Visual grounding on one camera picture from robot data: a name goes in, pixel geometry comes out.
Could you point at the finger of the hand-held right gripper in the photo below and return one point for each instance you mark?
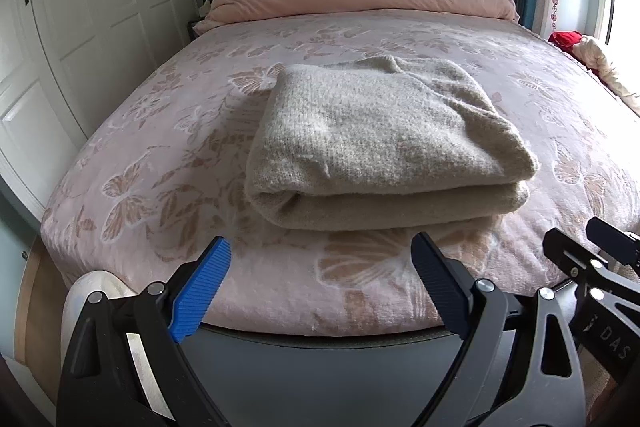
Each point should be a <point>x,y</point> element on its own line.
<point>615,239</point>
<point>565,249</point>

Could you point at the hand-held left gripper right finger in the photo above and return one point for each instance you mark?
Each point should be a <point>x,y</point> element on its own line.
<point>440,287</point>

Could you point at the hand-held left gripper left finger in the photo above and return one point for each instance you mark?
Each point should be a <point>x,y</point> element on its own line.
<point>200,287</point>

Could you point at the cream knit sweater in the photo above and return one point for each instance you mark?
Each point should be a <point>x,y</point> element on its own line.
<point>375,132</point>

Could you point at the white round object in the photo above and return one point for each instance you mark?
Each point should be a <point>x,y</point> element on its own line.
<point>95,284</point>

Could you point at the bed with pink floral cover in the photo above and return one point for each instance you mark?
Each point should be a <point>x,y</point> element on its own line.
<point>175,132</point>

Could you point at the cream crumpled cloth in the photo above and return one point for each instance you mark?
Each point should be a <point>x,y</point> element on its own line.
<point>607,67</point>

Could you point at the small red cloth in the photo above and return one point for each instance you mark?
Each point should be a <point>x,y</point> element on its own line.
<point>564,41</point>

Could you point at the white wardrobe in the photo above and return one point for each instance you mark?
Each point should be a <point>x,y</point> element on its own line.
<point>75,57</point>

